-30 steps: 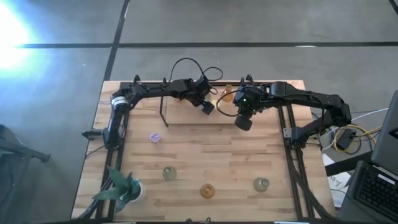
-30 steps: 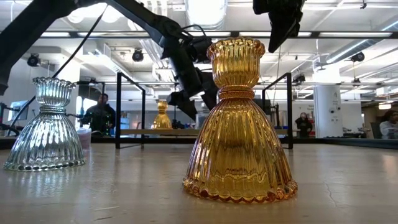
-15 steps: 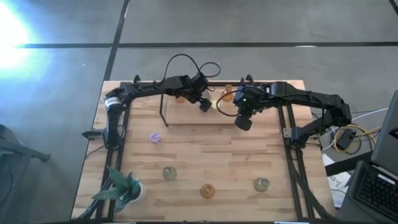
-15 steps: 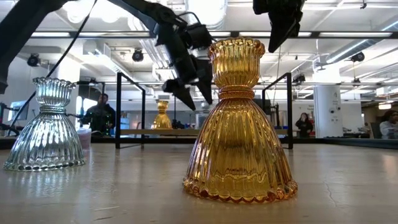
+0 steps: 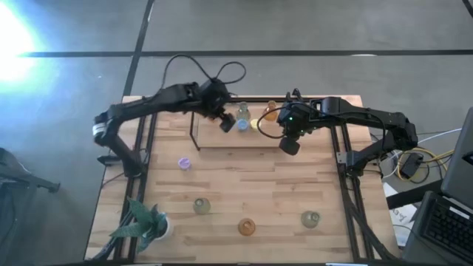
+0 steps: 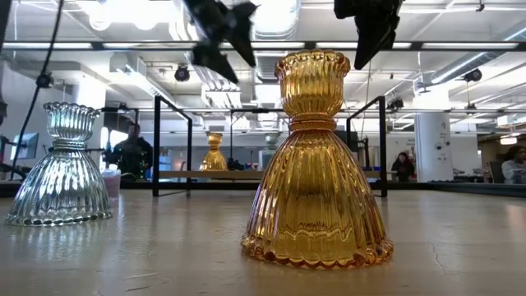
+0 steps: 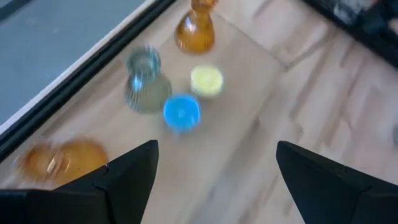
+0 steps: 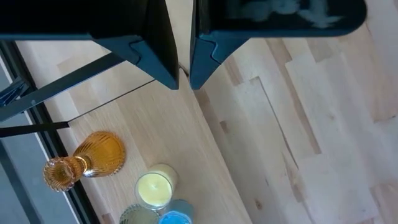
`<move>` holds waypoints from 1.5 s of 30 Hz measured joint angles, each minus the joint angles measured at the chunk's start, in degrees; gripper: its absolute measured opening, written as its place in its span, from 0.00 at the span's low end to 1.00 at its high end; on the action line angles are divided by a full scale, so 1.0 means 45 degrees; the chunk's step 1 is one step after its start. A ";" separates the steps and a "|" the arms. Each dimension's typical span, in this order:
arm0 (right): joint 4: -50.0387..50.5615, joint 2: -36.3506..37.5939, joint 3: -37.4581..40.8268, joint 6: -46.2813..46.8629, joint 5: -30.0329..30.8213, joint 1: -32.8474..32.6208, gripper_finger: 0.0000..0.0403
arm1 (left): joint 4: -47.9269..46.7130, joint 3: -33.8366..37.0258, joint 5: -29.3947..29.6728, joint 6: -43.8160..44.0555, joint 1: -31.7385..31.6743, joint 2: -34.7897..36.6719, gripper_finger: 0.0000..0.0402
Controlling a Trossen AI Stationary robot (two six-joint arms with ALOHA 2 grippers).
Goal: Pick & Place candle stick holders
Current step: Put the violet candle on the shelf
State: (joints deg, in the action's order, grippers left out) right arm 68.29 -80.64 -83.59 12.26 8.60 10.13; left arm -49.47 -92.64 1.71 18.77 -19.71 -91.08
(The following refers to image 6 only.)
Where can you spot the person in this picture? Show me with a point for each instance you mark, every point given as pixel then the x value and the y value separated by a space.
pixel 133 154
pixel 513 166
pixel 402 168

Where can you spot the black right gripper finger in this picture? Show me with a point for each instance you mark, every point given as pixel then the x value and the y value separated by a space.
pixel 372 37

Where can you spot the white round column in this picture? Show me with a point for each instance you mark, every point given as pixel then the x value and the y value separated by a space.
pixel 431 144

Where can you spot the black ceiling-mounted camera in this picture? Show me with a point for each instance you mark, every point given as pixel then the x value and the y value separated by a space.
pixel 44 81
pixel 182 74
pixel 473 75

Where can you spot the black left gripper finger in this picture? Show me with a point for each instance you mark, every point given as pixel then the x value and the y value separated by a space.
pixel 242 33
pixel 213 61

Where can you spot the computer monitor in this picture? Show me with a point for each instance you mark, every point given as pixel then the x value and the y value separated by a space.
pixel 25 146

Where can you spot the silver ventilation duct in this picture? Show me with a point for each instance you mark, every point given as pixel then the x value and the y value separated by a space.
pixel 277 20

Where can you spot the clear ribbed glass candle holder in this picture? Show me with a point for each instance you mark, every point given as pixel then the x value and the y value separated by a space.
pixel 272 140
pixel 61 185

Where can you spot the amber ribbed glass candle holder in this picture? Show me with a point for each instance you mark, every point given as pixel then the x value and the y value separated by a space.
pixel 213 160
pixel 314 193

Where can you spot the black horizontal frame bar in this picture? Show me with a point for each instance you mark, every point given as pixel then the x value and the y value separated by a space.
pixel 308 45

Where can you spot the rectangular ceiling light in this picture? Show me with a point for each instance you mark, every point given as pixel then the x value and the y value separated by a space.
pixel 508 140

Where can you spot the pink plastic cup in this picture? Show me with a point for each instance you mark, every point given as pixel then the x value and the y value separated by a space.
pixel 112 185

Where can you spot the black metal shelf frame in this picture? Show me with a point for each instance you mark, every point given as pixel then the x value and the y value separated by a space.
pixel 156 144

